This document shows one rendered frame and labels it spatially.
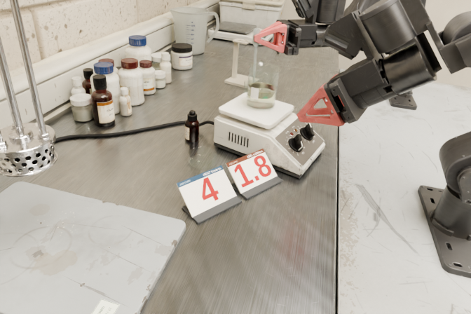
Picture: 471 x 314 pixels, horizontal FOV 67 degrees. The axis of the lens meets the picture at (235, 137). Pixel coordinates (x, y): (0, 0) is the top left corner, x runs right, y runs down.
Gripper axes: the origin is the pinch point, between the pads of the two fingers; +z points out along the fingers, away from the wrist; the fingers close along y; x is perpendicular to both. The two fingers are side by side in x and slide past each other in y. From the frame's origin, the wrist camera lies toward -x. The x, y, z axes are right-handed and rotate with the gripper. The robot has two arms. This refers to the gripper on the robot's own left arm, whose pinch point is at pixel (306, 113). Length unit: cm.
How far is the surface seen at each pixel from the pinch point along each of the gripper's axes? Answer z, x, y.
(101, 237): 20.0, -0.2, 31.0
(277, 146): 8.4, 3.6, 0.3
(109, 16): 51, -46, -18
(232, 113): 14.4, -5.7, -0.4
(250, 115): 11.9, -3.6, -1.9
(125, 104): 39.1, -18.8, 1.6
